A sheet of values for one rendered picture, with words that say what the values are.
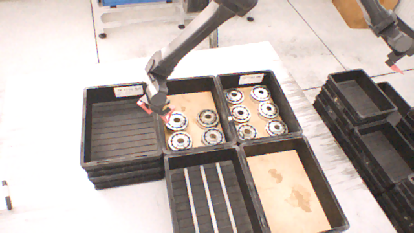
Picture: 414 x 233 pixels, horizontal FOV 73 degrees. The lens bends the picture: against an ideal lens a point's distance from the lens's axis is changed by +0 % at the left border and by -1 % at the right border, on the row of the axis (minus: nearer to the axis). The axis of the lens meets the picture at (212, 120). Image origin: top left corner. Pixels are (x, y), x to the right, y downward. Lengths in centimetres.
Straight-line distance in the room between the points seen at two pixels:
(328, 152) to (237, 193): 60
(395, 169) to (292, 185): 105
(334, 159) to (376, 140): 72
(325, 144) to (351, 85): 84
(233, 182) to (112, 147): 53
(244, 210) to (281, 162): 28
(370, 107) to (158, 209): 160
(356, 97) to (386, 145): 38
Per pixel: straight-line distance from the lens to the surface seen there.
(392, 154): 222
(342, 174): 152
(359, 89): 232
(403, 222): 201
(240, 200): 114
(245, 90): 147
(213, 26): 83
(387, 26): 127
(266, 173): 122
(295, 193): 122
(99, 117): 136
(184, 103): 137
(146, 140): 125
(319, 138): 158
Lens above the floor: 188
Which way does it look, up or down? 53 degrees down
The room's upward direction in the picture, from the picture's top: 9 degrees clockwise
